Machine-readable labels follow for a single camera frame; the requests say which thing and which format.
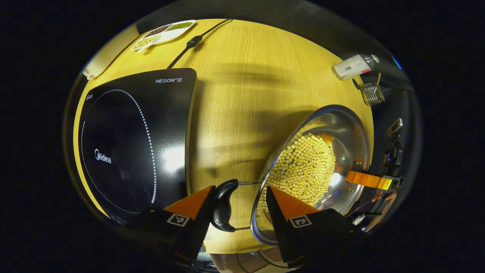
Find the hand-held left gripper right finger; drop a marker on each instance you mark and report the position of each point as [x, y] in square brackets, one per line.
[276, 223]

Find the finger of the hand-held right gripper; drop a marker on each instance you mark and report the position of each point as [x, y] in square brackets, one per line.
[367, 180]

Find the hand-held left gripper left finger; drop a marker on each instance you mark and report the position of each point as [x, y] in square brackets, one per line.
[201, 227]

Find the black induction cooktop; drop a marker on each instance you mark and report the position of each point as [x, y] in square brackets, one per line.
[129, 144]

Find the pile of yellow soybeans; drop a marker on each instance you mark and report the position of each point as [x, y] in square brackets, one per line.
[303, 170]

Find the ribbed glass cup with stick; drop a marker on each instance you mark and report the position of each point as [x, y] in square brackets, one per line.
[372, 94]

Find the small white bottle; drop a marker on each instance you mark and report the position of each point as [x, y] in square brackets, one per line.
[352, 67]

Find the white toaster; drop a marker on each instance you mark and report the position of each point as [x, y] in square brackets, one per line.
[108, 57]

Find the white divided dish of beans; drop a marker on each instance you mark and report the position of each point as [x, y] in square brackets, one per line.
[166, 32]

